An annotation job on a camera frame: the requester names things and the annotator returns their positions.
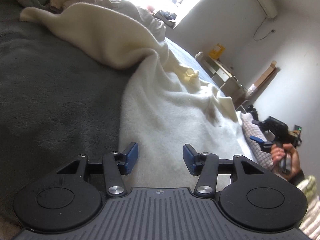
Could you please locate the pink checked folded garment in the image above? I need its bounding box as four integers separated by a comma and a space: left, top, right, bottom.
240, 112, 274, 170

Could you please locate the wall cable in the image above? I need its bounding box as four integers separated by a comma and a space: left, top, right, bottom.
254, 15, 277, 41

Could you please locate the person's right hand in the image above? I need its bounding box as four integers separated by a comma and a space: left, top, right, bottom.
271, 144, 301, 180

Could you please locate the cream fluffy towel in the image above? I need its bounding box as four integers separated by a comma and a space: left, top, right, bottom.
19, 2, 255, 188

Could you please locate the dark pile on windowsill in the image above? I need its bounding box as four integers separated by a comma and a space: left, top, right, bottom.
154, 10, 177, 27

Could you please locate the green patterned cloth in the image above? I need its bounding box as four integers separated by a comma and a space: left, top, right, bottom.
299, 175, 320, 239

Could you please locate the metal shoe rack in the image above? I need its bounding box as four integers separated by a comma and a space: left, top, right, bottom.
235, 99, 259, 120

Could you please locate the light wooden desk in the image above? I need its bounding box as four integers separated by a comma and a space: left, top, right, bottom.
195, 51, 247, 103

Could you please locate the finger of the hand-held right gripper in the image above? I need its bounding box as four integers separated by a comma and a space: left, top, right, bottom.
251, 119, 267, 132
249, 135, 273, 153

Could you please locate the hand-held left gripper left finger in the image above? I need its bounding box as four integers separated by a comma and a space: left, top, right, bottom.
56, 142, 139, 197

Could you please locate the yellow box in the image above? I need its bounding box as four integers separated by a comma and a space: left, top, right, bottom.
209, 44, 225, 59

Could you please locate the cardboard sheet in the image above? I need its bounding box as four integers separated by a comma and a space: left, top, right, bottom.
252, 60, 278, 90

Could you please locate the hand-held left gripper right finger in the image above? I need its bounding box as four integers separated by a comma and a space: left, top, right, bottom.
183, 144, 267, 197

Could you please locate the black shoe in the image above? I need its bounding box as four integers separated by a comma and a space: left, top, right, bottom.
247, 105, 259, 119

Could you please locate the white sweatshirt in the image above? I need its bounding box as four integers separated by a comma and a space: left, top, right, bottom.
110, 0, 167, 40

